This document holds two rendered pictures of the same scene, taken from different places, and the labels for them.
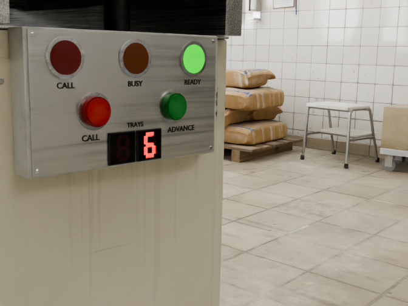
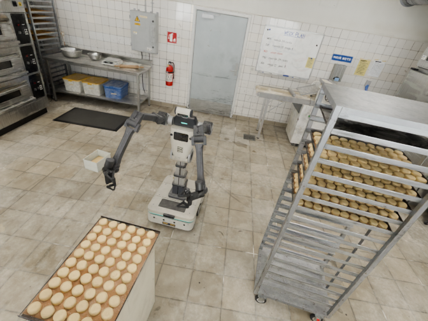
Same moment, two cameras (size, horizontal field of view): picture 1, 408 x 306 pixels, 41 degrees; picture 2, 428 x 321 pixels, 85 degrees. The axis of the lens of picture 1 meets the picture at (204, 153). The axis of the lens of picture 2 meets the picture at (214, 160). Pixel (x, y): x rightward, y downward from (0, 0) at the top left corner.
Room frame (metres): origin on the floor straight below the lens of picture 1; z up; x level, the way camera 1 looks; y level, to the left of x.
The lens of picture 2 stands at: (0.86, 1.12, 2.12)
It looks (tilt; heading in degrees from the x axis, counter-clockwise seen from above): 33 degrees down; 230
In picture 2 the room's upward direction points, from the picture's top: 9 degrees clockwise
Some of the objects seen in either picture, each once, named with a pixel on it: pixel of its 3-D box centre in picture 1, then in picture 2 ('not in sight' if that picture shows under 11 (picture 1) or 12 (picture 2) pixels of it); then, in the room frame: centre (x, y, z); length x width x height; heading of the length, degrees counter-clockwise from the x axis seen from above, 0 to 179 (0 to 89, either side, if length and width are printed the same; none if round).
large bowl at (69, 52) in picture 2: not in sight; (72, 53); (0.18, -4.62, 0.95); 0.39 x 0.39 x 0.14
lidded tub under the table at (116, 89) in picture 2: not in sight; (116, 89); (-0.47, -4.07, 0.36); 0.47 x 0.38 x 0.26; 51
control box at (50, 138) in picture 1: (126, 98); not in sight; (0.58, 0.08, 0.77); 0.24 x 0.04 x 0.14; 133
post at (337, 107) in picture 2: not in sight; (285, 226); (-0.27, 0.60, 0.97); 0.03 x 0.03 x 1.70; 40
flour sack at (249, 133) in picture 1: (249, 130); not in sight; (4.54, -0.38, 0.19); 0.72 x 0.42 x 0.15; 143
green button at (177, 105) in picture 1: (173, 106); not in sight; (0.61, 0.04, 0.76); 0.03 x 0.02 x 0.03; 133
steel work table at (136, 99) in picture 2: not in sight; (102, 81); (-0.25, -4.27, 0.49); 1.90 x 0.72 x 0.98; 139
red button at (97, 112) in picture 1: (95, 111); not in sight; (0.54, 0.11, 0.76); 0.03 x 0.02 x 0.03; 133
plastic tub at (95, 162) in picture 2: not in sight; (97, 160); (0.41, -1.96, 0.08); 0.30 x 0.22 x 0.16; 39
